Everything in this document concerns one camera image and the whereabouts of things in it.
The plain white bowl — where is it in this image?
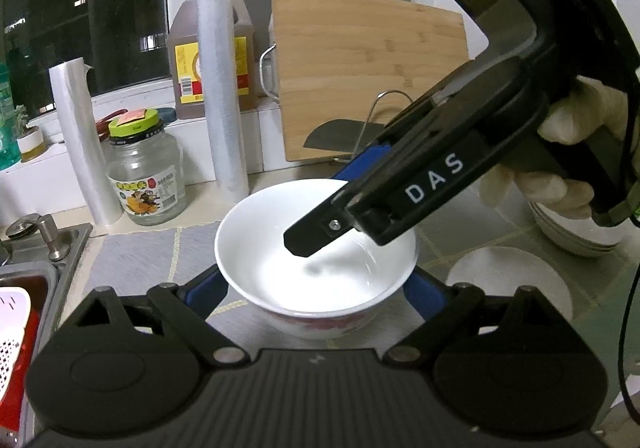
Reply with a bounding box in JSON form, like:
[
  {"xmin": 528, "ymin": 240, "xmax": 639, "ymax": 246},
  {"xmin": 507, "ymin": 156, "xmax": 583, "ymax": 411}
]
[{"xmin": 446, "ymin": 247, "xmax": 574, "ymax": 321}]

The floral bowl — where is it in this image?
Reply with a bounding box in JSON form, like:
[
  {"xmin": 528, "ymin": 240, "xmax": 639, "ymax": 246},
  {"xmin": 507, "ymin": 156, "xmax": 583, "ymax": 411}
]
[{"xmin": 215, "ymin": 179, "xmax": 418, "ymax": 340}]

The gloved right hand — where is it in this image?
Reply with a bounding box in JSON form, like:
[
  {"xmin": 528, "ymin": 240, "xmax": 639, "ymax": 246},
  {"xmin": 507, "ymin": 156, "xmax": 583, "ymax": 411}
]
[{"xmin": 480, "ymin": 77, "xmax": 628, "ymax": 220}]

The black cleaver knife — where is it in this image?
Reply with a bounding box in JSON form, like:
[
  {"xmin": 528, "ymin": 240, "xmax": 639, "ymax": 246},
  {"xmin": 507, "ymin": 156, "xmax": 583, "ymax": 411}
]
[{"xmin": 303, "ymin": 119, "xmax": 384, "ymax": 153}]

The grey checked dish mat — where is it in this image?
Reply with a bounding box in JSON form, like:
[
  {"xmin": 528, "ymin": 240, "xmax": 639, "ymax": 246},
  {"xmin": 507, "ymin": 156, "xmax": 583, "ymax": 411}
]
[{"xmin": 81, "ymin": 177, "xmax": 640, "ymax": 429}]

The bamboo cutting board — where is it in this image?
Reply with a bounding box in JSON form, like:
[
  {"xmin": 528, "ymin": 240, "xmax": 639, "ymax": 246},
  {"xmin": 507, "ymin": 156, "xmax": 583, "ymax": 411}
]
[{"xmin": 271, "ymin": 0, "xmax": 469, "ymax": 161}]

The glass jar green lid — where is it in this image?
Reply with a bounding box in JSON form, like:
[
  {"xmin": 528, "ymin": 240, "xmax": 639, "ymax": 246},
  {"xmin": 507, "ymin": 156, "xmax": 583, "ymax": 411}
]
[{"xmin": 106, "ymin": 108, "xmax": 186, "ymax": 226}]

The steel sink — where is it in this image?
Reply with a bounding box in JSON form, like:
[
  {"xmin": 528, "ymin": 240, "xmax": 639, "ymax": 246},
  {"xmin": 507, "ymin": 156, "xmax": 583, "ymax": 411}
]
[{"xmin": 0, "ymin": 221, "xmax": 94, "ymax": 448}]

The white red colander basket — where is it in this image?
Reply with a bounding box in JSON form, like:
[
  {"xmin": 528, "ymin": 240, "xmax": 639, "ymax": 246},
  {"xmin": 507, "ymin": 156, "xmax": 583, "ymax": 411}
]
[{"xmin": 1, "ymin": 276, "xmax": 48, "ymax": 447}]

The brown oil jug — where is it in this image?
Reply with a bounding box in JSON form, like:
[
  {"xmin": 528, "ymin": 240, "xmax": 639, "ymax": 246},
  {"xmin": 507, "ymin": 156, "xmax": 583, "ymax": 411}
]
[{"xmin": 169, "ymin": 0, "xmax": 257, "ymax": 120}]

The tall plastic wrap roll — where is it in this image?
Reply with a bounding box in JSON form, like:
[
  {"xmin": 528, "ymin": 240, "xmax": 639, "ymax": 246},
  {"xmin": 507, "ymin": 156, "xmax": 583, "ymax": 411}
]
[{"xmin": 196, "ymin": 0, "xmax": 248, "ymax": 205}]

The small potted plant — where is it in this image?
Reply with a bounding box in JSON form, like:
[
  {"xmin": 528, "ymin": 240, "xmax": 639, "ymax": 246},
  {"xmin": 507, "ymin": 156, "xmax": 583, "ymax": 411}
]
[{"xmin": 14, "ymin": 105, "xmax": 47, "ymax": 162}]

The green dish soap bottle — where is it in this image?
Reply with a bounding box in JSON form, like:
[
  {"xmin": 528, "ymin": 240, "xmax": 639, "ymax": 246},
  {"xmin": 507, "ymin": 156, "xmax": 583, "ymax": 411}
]
[{"xmin": 0, "ymin": 63, "xmax": 21, "ymax": 170}]

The short plastic bag roll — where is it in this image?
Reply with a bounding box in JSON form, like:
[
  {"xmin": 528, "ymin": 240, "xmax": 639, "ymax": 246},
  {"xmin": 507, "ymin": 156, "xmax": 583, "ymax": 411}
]
[{"xmin": 49, "ymin": 57, "xmax": 122, "ymax": 226}]

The metal wire rack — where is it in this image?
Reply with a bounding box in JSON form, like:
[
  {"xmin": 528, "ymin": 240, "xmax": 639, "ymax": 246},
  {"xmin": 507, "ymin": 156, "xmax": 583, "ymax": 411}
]
[{"xmin": 349, "ymin": 89, "xmax": 413, "ymax": 160}]

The black cable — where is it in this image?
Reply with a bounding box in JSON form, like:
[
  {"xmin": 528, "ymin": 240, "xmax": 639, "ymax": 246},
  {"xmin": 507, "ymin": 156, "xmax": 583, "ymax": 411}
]
[{"xmin": 617, "ymin": 207, "xmax": 640, "ymax": 426}]

